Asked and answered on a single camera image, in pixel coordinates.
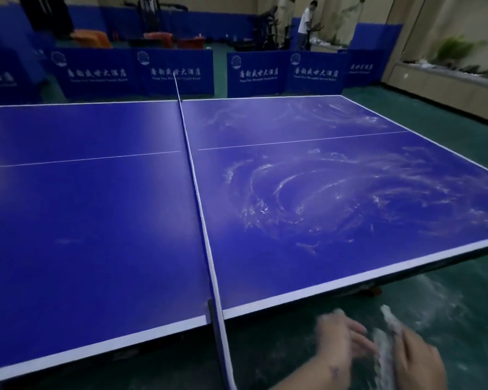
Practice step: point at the person's left hand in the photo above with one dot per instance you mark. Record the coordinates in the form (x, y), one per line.
(336, 337)

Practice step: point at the person's right hand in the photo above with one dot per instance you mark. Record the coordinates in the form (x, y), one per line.
(421, 365)

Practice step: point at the person's right fingers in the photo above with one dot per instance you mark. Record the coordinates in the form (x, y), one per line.
(400, 353)

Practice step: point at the person's left fingers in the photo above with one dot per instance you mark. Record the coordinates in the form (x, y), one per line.
(360, 341)

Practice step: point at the white soapy cleaning cloth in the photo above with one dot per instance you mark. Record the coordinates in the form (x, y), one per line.
(384, 353)

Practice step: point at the person's left forearm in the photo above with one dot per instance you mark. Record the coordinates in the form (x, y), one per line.
(309, 375)

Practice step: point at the table tennis net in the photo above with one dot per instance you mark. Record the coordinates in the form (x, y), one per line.
(195, 186)

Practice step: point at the long beige planter box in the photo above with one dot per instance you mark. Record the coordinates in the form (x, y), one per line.
(447, 91)

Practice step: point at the blue printed court barrier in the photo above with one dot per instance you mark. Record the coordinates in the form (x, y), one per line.
(317, 73)
(366, 64)
(258, 75)
(175, 73)
(95, 73)
(8, 77)

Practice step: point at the blue table tennis table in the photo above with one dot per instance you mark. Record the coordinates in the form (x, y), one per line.
(105, 207)

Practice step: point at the green potted plant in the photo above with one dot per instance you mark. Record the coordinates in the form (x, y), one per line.
(459, 50)

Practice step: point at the black exercise machine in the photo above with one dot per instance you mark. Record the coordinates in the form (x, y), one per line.
(266, 32)

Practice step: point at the black gym rack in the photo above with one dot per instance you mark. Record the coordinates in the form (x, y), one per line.
(148, 16)

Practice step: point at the orange table wheel bracket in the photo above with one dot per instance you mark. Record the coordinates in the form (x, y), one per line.
(371, 290)

